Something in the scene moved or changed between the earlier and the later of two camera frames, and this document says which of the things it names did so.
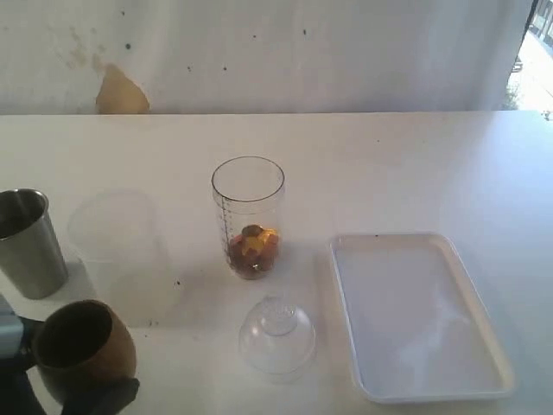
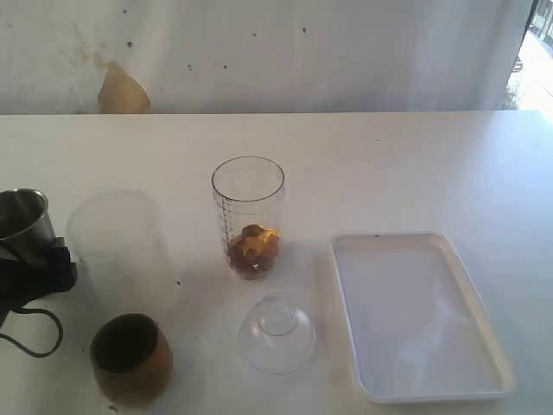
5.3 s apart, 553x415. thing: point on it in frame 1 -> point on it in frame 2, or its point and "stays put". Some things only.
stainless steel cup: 31,256 stays put
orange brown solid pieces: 256,249 stays put
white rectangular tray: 417,328 stays put
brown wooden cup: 82,344 -> 131,360
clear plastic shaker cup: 250,190 stays put
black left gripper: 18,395 -> 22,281
